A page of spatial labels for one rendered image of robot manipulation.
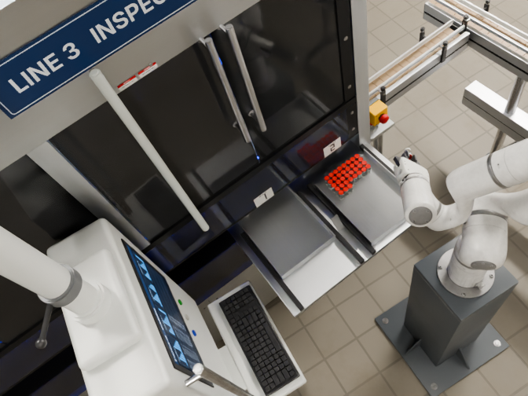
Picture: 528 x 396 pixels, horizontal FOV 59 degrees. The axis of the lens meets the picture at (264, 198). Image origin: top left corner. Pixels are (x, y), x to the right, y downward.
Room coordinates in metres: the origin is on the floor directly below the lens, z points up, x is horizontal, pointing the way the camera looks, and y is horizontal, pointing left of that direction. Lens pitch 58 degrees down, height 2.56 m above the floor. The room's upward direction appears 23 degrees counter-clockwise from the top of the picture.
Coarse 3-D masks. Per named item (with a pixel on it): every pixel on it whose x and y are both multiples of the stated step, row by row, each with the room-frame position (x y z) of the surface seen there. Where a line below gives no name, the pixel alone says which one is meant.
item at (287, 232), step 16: (288, 192) 1.03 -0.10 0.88; (256, 208) 1.02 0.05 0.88; (272, 208) 0.99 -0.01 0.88; (288, 208) 0.96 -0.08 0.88; (304, 208) 0.93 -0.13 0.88; (240, 224) 0.98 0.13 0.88; (256, 224) 0.95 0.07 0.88; (272, 224) 0.92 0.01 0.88; (288, 224) 0.89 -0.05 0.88; (304, 224) 0.86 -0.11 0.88; (320, 224) 0.84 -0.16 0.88; (256, 240) 0.88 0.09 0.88; (272, 240) 0.85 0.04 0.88; (288, 240) 0.82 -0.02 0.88; (304, 240) 0.80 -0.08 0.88; (320, 240) 0.77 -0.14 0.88; (272, 256) 0.79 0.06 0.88; (288, 256) 0.76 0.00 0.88; (304, 256) 0.74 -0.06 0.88; (288, 272) 0.69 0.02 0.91
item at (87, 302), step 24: (0, 240) 0.51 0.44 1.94; (0, 264) 0.49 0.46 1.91; (24, 264) 0.50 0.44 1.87; (48, 264) 0.52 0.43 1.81; (48, 288) 0.49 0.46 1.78; (72, 288) 0.50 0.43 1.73; (96, 288) 0.54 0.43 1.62; (48, 312) 0.48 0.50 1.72; (72, 312) 0.50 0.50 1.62; (96, 312) 0.48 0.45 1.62
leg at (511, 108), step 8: (520, 80) 1.16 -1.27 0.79; (512, 88) 1.18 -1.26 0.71; (520, 88) 1.15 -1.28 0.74; (512, 96) 1.17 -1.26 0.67; (520, 96) 1.15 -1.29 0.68; (512, 104) 1.15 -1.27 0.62; (512, 112) 1.15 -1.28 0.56; (496, 136) 1.18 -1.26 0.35; (504, 136) 1.15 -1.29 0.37; (496, 144) 1.16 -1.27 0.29
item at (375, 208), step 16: (368, 160) 1.02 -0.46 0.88; (368, 176) 0.95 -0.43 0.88; (384, 176) 0.92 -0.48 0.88; (320, 192) 0.97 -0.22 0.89; (368, 192) 0.88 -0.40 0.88; (384, 192) 0.85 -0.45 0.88; (400, 192) 0.83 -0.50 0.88; (336, 208) 0.86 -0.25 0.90; (352, 208) 0.85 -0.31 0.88; (368, 208) 0.82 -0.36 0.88; (384, 208) 0.79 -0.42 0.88; (400, 208) 0.76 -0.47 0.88; (352, 224) 0.77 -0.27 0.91; (368, 224) 0.76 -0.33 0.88; (384, 224) 0.73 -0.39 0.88; (400, 224) 0.71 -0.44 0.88; (368, 240) 0.68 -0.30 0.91
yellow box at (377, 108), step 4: (372, 100) 1.19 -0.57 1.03; (376, 100) 1.18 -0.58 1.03; (372, 104) 1.17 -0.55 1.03; (376, 104) 1.16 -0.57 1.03; (380, 104) 1.15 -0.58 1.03; (384, 104) 1.14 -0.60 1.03; (372, 108) 1.15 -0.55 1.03; (376, 108) 1.14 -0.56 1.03; (380, 108) 1.13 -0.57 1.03; (384, 108) 1.13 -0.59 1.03; (372, 112) 1.13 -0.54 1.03; (376, 112) 1.12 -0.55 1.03; (380, 112) 1.12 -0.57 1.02; (384, 112) 1.13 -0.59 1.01; (372, 116) 1.12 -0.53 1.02; (376, 116) 1.11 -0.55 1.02; (380, 116) 1.12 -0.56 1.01; (372, 120) 1.12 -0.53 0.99; (376, 120) 1.11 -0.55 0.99; (372, 124) 1.12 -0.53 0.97; (376, 124) 1.11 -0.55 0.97
